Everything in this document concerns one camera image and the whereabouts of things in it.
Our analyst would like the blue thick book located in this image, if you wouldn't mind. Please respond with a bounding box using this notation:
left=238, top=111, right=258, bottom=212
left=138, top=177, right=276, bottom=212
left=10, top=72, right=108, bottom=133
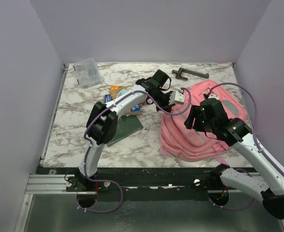
left=104, top=94, right=141, bottom=116

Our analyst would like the dark green notebook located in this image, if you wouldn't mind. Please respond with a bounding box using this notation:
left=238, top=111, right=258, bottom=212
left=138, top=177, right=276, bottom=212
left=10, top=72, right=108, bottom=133
left=107, top=115, right=143, bottom=147

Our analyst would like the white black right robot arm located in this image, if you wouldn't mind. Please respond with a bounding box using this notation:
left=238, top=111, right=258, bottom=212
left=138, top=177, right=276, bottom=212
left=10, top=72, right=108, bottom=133
left=184, top=98, right=284, bottom=219

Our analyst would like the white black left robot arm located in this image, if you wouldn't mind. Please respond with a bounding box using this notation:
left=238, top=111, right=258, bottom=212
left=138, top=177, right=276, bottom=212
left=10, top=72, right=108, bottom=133
left=75, top=70, right=174, bottom=191

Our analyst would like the clear plastic organizer box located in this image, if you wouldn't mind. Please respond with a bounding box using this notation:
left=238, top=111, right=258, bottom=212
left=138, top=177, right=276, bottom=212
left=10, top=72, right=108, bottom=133
left=74, top=58, right=102, bottom=86

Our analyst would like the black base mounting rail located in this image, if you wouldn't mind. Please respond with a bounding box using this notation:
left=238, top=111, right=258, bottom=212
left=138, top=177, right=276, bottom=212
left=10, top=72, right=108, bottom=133
left=36, top=167, right=228, bottom=205

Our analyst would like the orange children's book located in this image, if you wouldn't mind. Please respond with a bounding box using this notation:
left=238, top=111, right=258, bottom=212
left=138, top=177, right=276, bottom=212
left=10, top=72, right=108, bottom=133
left=110, top=85, right=134, bottom=100

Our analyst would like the black metal clamp tool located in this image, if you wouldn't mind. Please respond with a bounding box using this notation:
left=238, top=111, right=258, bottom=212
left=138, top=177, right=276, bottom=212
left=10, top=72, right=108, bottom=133
left=172, top=68, right=209, bottom=81

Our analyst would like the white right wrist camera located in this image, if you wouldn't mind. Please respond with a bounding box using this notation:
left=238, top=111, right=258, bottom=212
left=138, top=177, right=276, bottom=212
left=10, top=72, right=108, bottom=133
left=204, top=90, right=220, bottom=100

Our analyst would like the pink student backpack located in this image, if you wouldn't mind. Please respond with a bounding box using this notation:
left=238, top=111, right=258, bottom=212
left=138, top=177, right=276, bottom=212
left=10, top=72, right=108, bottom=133
left=159, top=86, right=248, bottom=162

